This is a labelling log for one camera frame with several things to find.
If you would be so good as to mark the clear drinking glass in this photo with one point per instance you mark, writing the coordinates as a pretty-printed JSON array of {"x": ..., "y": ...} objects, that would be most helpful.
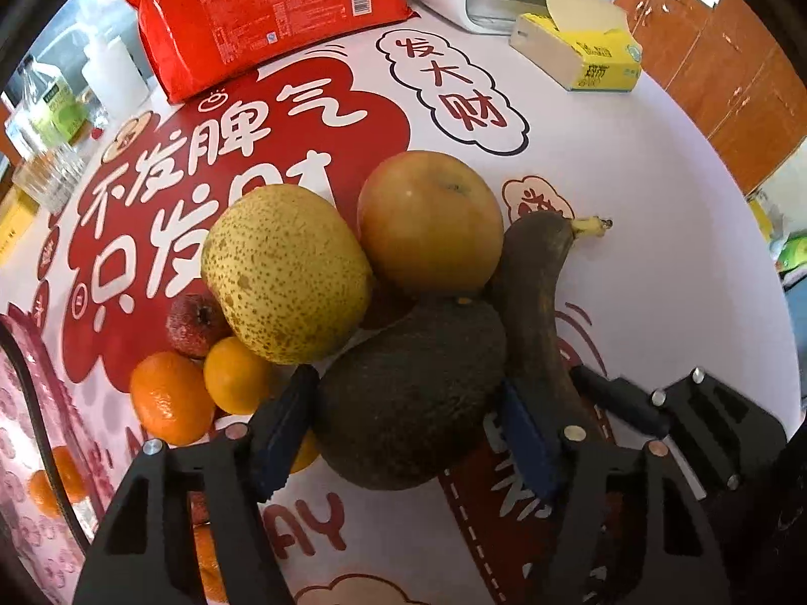
[{"x": 47, "y": 179}]

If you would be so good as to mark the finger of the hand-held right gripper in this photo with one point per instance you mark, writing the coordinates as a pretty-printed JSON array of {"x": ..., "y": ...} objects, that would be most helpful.
[{"x": 621, "y": 400}]

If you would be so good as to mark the wooden cabinets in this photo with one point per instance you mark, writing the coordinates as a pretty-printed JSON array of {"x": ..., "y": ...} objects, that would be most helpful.
[{"x": 725, "y": 75}]

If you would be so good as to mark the red paper cup package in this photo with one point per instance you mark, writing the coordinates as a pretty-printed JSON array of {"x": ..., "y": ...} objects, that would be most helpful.
[{"x": 265, "y": 12}]

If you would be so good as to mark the white squeeze bottle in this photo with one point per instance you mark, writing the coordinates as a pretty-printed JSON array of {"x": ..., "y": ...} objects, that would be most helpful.
[{"x": 116, "y": 85}]

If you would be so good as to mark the dark green avocado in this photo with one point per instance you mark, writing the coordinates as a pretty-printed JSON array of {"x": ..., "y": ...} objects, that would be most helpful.
[{"x": 410, "y": 391}]

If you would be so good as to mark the pink glass fruit plate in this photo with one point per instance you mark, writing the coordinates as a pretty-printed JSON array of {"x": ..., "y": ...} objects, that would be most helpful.
[{"x": 16, "y": 485}]

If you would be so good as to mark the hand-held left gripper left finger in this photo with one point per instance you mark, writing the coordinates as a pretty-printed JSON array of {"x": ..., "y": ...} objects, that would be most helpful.
[{"x": 280, "y": 435}]

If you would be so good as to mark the yellow tissue box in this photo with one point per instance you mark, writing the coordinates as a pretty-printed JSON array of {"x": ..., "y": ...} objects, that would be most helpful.
[{"x": 586, "y": 57}]

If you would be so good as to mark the large orange tangerine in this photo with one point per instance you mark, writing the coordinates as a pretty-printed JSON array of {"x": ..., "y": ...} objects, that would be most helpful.
[
  {"x": 66, "y": 472},
  {"x": 167, "y": 400}
]

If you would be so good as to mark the yellow tin box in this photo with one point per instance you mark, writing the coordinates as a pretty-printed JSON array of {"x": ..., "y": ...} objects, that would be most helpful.
[{"x": 12, "y": 227}]

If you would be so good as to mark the overripe brown banana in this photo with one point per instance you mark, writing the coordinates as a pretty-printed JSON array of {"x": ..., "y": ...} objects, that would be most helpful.
[{"x": 529, "y": 302}]

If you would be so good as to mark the small red fruit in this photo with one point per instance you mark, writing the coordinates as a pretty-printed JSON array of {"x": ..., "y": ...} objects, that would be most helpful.
[{"x": 192, "y": 328}]

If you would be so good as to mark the clear plastic bottle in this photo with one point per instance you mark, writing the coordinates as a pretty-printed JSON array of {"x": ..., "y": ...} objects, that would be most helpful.
[{"x": 50, "y": 113}]

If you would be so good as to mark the red white printed tablecloth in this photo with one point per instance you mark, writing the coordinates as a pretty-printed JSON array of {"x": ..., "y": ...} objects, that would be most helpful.
[{"x": 662, "y": 264}]

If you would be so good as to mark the yellow speckled pear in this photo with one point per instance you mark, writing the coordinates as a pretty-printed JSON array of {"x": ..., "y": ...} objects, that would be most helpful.
[{"x": 284, "y": 271}]

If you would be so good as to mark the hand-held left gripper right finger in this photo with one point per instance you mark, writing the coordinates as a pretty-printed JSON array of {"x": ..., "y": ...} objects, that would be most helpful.
[{"x": 526, "y": 447}]

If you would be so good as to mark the red yellow apple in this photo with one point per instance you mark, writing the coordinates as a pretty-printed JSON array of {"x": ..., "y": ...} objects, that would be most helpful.
[{"x": 429, "y": 220}]

